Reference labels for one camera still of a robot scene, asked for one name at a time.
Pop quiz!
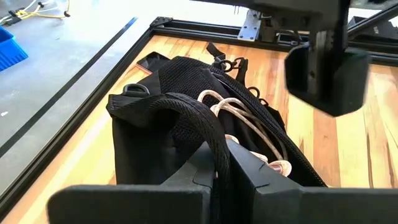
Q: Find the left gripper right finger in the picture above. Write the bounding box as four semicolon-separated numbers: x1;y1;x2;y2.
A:
226;139;398;224

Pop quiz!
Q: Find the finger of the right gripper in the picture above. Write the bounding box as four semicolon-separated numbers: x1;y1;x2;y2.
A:
284;45;371;118

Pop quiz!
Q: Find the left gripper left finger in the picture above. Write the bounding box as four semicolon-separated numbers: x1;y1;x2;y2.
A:
46;141;216;224

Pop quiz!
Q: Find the black backpack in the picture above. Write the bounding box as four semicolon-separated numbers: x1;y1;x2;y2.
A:
105;42;328;224

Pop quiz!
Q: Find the pale pink charging cable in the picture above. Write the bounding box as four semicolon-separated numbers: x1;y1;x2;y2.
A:
197;89;293;178

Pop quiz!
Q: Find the black rectangular phone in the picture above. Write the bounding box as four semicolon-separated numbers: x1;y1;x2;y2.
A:
136;51;172;75

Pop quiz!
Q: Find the blue ribbed floor bin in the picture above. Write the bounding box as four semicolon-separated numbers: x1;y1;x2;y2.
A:
0;26;29;72

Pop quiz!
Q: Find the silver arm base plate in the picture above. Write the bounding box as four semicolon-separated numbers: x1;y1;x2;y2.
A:
237;9;262;42

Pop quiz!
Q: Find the black network switch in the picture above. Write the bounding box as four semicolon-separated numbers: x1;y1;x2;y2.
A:
347;15;398;40

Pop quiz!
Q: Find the black aluminium table frame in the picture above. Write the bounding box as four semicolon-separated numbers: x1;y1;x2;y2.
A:
0;1;398;215

